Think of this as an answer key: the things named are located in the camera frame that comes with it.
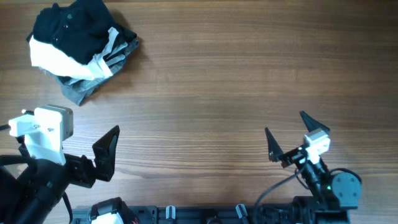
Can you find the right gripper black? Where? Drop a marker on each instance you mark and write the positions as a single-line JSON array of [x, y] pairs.
[[275, 151]]

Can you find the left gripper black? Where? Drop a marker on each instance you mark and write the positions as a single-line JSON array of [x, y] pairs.
[[106, 149]]

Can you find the black polo shirt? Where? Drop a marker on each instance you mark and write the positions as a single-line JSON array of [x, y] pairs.
[[79, 11]]

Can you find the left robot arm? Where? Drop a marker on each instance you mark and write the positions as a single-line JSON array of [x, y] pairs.
[[30, 188]]

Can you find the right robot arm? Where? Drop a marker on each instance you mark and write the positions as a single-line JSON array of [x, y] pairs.
[[334, 192]]

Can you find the grey folded garment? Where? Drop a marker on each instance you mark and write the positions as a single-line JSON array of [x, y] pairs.
[[78, 91]]

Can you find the white folded cloth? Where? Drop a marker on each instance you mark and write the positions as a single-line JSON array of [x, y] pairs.
[[53, 60]]

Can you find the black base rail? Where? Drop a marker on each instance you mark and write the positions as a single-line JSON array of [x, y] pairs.
[[205, 214]]

